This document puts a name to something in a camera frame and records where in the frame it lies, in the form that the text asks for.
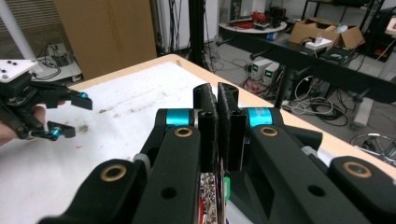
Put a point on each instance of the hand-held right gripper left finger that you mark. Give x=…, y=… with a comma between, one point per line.
x=207, y=130

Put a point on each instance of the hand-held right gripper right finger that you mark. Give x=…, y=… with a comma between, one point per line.
x=232, y=133

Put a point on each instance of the white table mat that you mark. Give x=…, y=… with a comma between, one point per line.
x=140, y=93

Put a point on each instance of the white pole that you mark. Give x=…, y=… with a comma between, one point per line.
x=15, y=28

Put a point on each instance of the brown cardboard panel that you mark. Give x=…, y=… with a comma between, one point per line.
x=106, y=34

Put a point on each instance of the white bench power supply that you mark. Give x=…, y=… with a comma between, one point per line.
x=271, y=74
x=260, y=67

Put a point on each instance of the round white table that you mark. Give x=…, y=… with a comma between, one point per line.
x=252, y=28

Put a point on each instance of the white power adapter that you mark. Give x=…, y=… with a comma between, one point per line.
x=319, y=43

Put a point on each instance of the open cardboard box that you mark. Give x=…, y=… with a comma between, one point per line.
x=311, y=29

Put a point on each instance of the black computer tower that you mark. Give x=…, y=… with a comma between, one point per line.
x=337, y=54

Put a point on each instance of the black metal rack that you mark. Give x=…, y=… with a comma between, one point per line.
x=378, y=31

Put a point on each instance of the black metal frame post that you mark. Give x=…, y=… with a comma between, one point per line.
x=197, y=31

